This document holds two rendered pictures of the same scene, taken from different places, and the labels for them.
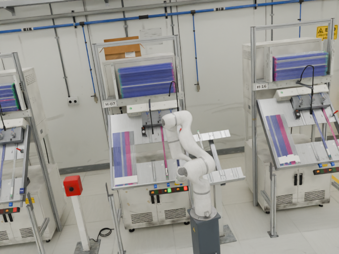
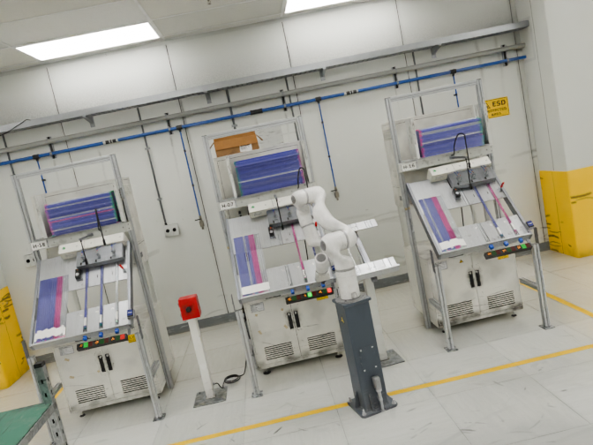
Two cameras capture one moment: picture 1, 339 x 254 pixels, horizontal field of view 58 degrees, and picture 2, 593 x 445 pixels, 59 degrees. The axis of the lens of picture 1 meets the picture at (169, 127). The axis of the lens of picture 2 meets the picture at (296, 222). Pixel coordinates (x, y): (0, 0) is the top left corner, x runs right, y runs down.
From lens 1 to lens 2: 1.27 m
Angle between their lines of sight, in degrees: 11
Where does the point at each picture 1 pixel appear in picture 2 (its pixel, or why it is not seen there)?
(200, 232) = (349, 318)
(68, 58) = (162, 173)
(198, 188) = (340, 263)
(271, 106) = (424, 188)
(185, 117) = (318, 192)
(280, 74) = (428, 149)
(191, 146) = (327, 220)
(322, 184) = (507, 282)
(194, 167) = (333, 237)
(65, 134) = (162, 277)
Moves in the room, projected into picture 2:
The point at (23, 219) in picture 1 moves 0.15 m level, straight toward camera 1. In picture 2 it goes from (126, 365) to (131, 370)
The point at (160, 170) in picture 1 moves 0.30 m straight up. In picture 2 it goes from (296, 274) to (287, 232)
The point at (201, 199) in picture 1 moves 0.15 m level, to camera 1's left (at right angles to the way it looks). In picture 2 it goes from (345, 277) to (320, 282)
